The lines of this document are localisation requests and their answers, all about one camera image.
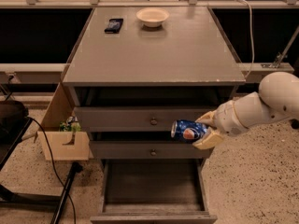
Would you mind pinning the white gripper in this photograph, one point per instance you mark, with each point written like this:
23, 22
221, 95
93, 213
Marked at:
226, 118

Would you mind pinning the blue pepsi can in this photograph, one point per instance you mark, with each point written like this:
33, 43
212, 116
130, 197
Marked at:
188, 131

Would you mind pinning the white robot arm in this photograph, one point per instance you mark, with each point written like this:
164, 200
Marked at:
276, 100

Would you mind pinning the grey drawer cabinet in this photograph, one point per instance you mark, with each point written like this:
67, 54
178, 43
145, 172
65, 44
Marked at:
186, 62

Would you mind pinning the grey bottom drawer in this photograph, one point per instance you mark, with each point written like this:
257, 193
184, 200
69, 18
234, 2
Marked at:
153, 192

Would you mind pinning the grey drawer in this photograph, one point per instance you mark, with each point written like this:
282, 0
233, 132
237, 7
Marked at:
134, 118
153, 192
146, 150

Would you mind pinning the grey middle drawer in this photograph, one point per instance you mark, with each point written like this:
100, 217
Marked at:
146, 150

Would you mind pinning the grey top drawer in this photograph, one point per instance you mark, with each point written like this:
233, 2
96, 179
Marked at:
134, 118

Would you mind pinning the white bowl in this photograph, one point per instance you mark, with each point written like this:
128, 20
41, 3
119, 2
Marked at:
152, 17

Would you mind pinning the green snack bags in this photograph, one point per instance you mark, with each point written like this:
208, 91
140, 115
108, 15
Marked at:
70, 125

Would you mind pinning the dark blue snack packet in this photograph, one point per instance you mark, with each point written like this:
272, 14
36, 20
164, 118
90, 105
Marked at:
114, 26

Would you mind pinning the wooden box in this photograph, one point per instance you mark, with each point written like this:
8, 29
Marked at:
61, 138

